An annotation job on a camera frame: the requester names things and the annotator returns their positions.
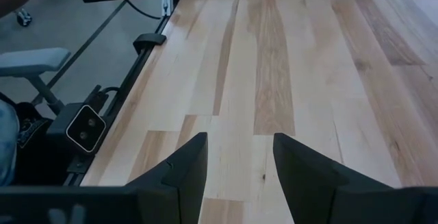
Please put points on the person's leg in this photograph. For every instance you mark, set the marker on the person's leg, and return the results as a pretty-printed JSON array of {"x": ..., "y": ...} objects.
[{"x": 7, "y": 142}]

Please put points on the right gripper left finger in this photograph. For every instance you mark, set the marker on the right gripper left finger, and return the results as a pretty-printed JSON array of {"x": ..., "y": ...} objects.
[{"x": 184, "y": 183}]

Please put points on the black table edge clamp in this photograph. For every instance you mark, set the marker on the black table edge clamp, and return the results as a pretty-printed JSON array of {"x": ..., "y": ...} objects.
[{"x": 148, "y": 40}]

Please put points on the chair caster wheel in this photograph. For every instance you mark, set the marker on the chair caster wheel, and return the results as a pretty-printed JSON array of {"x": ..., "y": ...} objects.
[{"x": 24, "y": 18}]

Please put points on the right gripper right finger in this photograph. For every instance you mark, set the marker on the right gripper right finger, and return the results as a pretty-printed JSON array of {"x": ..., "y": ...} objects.
[{"x": 301, "y": 183}]

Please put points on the black table-level camera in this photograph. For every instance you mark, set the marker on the black table-level camera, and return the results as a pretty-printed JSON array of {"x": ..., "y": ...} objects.
[{"x": 85, "y": 128}]

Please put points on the office chair with grey armrests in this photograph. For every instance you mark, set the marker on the office chair with grey armrests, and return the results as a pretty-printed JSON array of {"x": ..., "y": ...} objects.
[{"x": 31, "y": 61}]

